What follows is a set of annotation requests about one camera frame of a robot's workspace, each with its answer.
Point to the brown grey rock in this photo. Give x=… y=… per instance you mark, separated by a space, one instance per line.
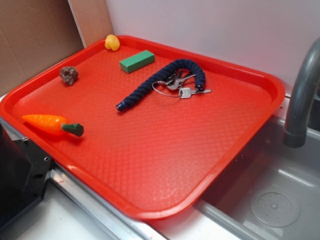
x=69 y=75

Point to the yellow toy pepper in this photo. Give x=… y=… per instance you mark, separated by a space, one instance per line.
x=112 y=43

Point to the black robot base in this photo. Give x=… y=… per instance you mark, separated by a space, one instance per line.
x=24 y=173

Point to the orange toy carrot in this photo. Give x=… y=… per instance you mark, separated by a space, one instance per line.
x=53 y=124

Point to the red plastic tray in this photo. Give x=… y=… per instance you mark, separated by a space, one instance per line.
x=155 y=159

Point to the silver key bunch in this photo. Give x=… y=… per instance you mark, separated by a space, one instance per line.
x=176 y=83

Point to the grey sink faucet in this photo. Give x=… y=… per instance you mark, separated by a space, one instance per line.
x=304 y=106

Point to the brown cardboard panel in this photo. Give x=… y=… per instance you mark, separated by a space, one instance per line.
x=36 y=34

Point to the green rectangular block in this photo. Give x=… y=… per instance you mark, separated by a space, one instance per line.
x=137 y=61

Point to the grey plastic sink basin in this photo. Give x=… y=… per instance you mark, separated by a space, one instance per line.
x=269 y=191

